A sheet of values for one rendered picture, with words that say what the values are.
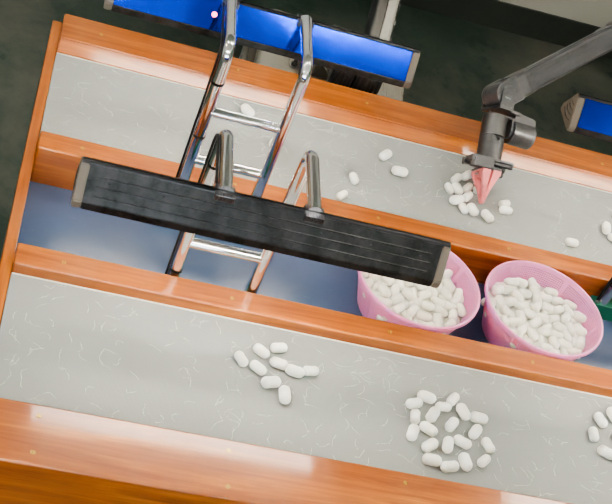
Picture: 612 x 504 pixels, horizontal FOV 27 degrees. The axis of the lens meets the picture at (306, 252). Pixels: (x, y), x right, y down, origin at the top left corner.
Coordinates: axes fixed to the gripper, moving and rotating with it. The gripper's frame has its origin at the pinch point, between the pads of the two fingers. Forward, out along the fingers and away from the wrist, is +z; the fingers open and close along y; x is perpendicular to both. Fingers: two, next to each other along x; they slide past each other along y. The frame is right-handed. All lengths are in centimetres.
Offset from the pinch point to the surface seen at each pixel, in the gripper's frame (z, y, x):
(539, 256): 11.6, 11.2, -10.1
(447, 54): -93, 48, 173
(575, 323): 25.2, 18.9, -16.2
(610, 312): 20.0, 30.7, -9.0
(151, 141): 5, -75, 0
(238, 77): -17, -57, 14
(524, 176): -10.7, 14.3, 11.1
